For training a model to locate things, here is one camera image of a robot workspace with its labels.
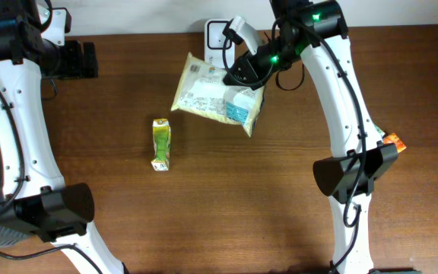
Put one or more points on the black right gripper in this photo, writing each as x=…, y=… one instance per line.
x=247, y=65

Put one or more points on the green yellow juice carton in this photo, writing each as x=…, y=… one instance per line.
x=161, y=139

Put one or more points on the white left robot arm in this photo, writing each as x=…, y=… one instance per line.
x=35, y=198

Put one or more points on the orange tissue pack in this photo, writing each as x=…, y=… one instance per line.
x=393, y=139

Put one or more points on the teal tissue pack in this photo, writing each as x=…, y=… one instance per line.
x=380, y=131

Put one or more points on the white barcode scanner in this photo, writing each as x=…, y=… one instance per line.
x=214, y=41

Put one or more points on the yellow snack bag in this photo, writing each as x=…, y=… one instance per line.
x=201, y=91

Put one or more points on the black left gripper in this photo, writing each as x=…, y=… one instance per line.
x=77, y=68

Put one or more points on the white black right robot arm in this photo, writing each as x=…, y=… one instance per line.
x=316, y=34

